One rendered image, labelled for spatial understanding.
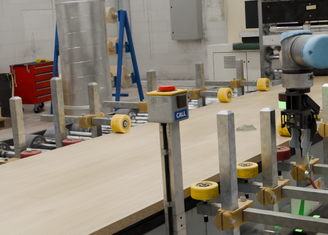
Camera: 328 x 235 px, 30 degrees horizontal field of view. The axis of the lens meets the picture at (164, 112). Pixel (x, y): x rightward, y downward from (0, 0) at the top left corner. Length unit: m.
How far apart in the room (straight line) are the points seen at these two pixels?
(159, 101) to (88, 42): 4.44
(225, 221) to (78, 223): 0.40
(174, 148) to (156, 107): 0.11
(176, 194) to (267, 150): 0.50
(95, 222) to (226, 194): 0.37
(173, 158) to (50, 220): 0.38
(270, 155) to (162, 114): 0.57
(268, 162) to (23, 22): 9.34
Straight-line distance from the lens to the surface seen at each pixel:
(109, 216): 1.57
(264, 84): 3.83
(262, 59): 4.70
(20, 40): 10.91
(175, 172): 1.43
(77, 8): 5.80
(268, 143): 1.86
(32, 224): 1.58
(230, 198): 1.67
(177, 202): 1.45
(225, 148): 1.64
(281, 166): 2.19
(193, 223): 1.93
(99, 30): 5.86
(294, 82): 1.82
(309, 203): 2.15
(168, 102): 1.37
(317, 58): 1.69
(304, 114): 1.82
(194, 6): 12.00
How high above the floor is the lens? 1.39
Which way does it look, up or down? 9 degrees down
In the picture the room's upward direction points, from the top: 4 degrees counter-clockwise
